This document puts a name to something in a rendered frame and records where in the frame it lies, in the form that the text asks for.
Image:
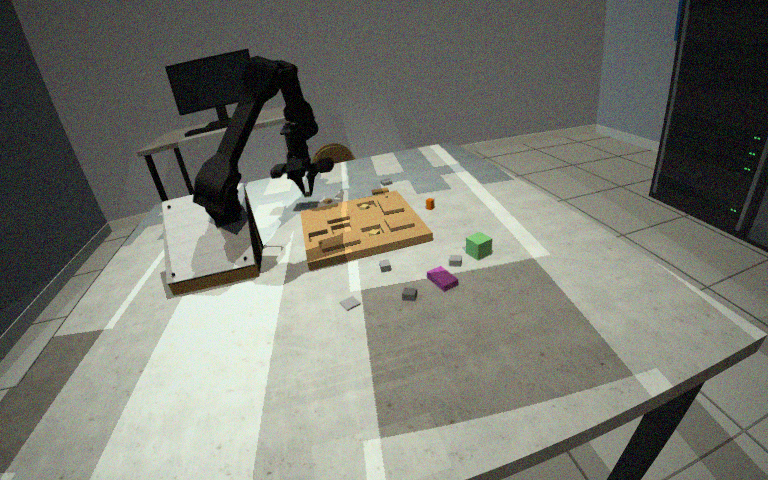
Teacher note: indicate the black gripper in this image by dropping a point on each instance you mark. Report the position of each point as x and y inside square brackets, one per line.
[323, 165]

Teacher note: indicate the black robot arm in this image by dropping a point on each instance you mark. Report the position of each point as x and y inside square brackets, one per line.
[217, 180]

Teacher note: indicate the purple rectangular block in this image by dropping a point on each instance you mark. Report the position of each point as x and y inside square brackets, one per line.
[441, 278]

